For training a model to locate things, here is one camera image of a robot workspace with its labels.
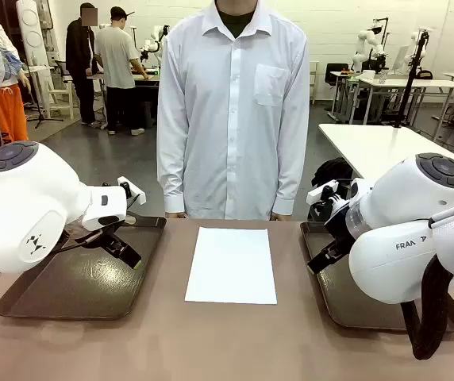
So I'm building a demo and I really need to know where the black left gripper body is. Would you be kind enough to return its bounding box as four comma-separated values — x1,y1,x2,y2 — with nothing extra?
62,216,133,250

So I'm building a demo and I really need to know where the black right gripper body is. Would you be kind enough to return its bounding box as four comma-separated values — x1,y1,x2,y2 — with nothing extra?
324,206,361,249

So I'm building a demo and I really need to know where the white A4 paper stack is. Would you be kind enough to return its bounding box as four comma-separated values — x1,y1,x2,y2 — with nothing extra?
184,226,279,306

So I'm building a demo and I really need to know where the right forearm in white sleeve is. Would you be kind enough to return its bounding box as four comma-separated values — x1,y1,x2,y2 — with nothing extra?
156,130,190,215

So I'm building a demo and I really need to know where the left forearm in white sleeve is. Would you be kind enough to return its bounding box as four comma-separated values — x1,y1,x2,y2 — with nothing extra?
272,130,311,217

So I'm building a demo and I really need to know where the brown plastic serving tray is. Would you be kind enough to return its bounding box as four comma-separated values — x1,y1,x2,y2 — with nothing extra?
0,212,167,321
299,221,454,333

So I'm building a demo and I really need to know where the black backpack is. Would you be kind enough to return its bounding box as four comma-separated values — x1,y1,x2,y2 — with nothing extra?
311,157,357,190

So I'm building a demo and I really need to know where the white side table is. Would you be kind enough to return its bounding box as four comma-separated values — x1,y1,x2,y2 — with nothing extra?
317,122,454,183

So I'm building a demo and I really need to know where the black microphone stand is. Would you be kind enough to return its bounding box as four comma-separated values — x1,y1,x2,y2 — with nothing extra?
23,71,64,130

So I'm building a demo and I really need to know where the white wooden chair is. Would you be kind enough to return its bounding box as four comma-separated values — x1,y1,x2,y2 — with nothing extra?
45,66,76,121

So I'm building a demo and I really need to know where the person in white shirt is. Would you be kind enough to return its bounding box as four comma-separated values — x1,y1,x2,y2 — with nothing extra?
156,0,311,221

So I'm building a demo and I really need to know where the white background desk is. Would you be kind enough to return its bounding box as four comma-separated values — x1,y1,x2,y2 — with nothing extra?
328,70,454,125

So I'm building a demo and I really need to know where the background workbench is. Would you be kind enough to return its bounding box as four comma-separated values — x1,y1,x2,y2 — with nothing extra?
87,67,161,129

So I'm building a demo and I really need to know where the black tripod stand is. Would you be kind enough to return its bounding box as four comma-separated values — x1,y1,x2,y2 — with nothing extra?
393,30,430,129

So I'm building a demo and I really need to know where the black mesh office chair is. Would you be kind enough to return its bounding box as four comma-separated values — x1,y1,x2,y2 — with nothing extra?
54,59,74,83

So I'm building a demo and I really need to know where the person in black jacket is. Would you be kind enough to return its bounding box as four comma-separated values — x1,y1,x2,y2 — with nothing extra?
65,2,99,128

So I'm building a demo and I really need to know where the person in pale t-shirt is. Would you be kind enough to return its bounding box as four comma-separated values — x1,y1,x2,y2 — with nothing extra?
94,6,149,137

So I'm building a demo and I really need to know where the white standing air conditioner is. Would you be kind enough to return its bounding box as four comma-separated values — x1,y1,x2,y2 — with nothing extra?
15,0,50,67

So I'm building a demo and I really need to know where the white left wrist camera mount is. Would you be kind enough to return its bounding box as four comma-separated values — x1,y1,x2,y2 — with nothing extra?
116,176,148,207

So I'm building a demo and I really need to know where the white cable strap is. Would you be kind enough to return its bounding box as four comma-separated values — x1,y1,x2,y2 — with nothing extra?
428,205,454,279

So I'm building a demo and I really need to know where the black braided cable sleeve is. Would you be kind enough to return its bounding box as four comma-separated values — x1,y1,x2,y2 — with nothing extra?
401,225,454,361

